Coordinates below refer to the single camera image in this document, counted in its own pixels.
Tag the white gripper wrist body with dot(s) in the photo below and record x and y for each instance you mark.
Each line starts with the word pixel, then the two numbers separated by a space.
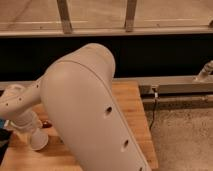
pixel 28 122

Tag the white ceramic cup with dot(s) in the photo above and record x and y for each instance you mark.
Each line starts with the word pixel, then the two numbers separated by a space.
pixel 38 140

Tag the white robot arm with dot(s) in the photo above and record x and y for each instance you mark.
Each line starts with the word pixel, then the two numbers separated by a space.
pixel 76 92

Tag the red brown chili pepper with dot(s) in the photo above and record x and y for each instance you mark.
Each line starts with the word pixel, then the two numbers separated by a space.
pixel 46 124

